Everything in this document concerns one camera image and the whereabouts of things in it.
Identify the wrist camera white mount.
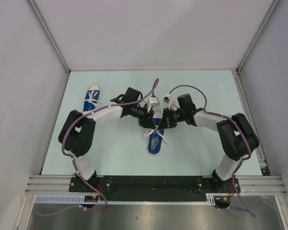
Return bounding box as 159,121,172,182
147,96,160,112
163,93,176,109

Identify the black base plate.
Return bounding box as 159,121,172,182
69,175,240,201

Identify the purple cable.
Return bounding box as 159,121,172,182
168,85,256,218
35,78,159,218

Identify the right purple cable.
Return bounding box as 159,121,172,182
168,85,256,218

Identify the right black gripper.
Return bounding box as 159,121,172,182
156,108,186,131

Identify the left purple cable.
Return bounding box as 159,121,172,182
35,78,159,218

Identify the aluminium corner post right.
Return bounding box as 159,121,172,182
236,0,282,73

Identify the blue sneaker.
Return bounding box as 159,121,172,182
147,112,165,156
83,84,101,112

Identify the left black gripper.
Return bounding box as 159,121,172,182
130,103,156,130

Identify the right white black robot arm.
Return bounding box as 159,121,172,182
158,94,259,192

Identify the aluminium corner post left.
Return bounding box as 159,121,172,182
25,0,71,75

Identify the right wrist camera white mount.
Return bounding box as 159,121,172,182
163,93,176,109

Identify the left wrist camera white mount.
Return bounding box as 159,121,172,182
147,96,160,112

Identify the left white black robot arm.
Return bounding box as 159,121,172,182
58,87,160,192

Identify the aluminium corner post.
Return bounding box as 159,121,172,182
236,0,282,73
25,0,71,75

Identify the white slotted cable duct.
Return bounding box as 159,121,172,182
35,194,230,206

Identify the white shoelace of sneaker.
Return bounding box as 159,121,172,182
143,128,169,145

